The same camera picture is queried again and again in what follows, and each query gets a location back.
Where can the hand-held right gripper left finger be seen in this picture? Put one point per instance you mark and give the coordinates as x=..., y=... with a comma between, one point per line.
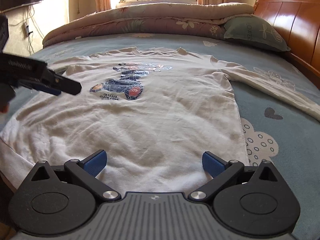
x=96, y=163

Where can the wooden bed headboard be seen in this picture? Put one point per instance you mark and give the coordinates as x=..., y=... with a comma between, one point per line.
x=292, y=22

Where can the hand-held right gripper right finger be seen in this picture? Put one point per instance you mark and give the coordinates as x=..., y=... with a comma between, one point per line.
x=213, y=165

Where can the white power strip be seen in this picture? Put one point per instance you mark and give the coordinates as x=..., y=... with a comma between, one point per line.
x=27, y=29

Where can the white printed long-sleeve shirt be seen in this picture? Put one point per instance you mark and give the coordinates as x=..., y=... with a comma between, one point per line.
x=150, y=125

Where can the folded pink floral quilt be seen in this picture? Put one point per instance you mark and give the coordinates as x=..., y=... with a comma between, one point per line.
x=150, y=20

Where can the green printed pillow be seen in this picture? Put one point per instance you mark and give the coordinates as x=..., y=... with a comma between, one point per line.
x=252, y=33

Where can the bed with blue floral sheet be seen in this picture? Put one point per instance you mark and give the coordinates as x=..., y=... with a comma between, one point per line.
x=282, y=135

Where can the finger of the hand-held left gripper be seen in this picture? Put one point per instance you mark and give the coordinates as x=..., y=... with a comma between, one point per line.
x=45, y=88
x=67, y=86

